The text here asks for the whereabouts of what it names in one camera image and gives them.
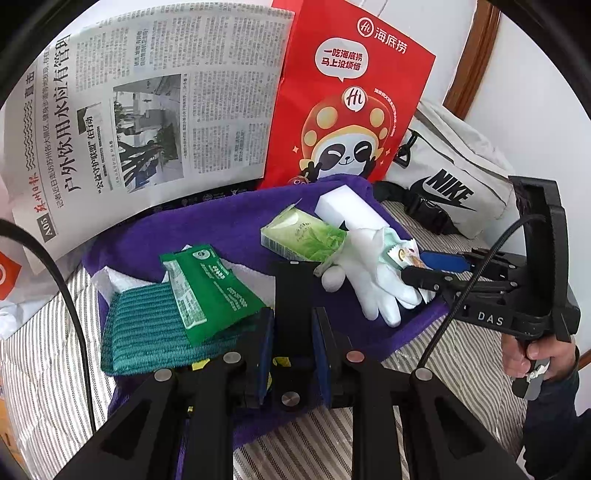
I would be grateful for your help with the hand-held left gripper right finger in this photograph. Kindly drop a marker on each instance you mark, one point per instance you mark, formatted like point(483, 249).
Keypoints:
point(322, 355)

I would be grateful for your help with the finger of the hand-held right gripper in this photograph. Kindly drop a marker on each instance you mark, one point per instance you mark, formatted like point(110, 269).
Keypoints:
point(445, 262)
point(429, 280)

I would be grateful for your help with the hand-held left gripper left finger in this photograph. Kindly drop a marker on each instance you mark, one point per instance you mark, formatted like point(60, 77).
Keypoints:
point(265, 355)

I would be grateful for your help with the white fruit print packet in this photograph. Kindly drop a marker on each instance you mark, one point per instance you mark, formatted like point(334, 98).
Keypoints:
point(404, 256)

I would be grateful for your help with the white cloth glove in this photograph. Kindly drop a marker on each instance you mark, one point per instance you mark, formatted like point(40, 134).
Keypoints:
point(369, 267)

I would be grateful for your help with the green wipes packet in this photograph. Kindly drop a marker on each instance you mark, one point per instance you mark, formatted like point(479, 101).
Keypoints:
point(217, 295)

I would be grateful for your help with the white sponge block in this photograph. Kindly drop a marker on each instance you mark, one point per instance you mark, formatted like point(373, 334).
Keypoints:
point(341, 207)

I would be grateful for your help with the green tissue pack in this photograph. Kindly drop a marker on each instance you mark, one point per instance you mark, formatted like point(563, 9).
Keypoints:
point(304, 235)

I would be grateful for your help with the dark green ribbed cloth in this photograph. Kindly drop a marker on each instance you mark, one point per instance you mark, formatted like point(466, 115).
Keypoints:
point(143, 332)

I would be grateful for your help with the person's right forearm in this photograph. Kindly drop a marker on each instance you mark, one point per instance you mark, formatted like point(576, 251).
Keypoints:
point(554, 429)

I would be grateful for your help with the person's right hand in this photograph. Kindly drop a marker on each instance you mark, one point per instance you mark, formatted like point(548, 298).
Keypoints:
point(561, 362)

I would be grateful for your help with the white waist bag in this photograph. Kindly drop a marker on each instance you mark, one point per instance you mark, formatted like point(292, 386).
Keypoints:
point(461, 166)

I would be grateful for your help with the purple towel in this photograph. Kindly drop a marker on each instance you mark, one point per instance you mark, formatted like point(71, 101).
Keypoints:
point(221, 221)

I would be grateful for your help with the red paper bag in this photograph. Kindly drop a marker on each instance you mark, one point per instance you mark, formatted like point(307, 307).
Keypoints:
point(341, 92)

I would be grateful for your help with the striped bed sheet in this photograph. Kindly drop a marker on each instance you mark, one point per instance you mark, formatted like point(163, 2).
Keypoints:
point(41, 369)

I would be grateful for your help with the white plastic bag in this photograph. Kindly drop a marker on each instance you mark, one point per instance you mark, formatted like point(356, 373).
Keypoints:
point(9, 277)

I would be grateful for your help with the folded newspaper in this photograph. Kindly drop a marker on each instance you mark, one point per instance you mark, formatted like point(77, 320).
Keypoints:
point(138, 115)

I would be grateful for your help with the wooden door frame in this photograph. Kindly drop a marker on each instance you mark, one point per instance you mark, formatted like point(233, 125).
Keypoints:
point(475, 55)

